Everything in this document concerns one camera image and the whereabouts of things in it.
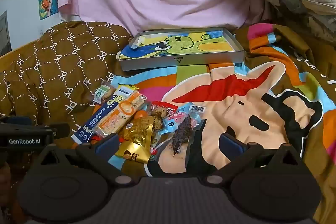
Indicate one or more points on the blue white long packet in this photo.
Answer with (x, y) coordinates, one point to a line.
(89, 125)

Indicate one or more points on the orange cracker packet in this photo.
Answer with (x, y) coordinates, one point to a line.
(118, 116)

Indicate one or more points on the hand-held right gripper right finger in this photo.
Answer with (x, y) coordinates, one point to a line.
(231, 144)

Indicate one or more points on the green label cookie packet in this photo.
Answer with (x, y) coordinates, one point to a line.
(103, 92)

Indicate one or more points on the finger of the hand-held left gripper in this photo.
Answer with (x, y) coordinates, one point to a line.
(61, 129)

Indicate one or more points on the red quail egg packet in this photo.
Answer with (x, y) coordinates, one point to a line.
(160, 113)

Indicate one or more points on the grey shallow box tray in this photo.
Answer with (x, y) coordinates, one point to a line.
(157, 62)

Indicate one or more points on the light blue snack packet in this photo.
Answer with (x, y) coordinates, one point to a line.
(172, 119)

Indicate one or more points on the golden snack packet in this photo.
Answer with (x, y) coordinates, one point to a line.
(136, 134)

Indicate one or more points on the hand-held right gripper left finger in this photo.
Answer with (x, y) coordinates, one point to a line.
(107, 144)

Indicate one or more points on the colourful cartoon drawing paper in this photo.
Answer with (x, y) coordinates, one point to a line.
(183, 43)

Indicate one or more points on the cartoon printed blanket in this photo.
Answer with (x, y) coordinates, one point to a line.
(236, 108)

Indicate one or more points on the mandarin orange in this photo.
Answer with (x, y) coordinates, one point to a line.
(140, 114)

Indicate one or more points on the clear dark dried meat packet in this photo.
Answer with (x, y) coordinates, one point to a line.
(182, 132)

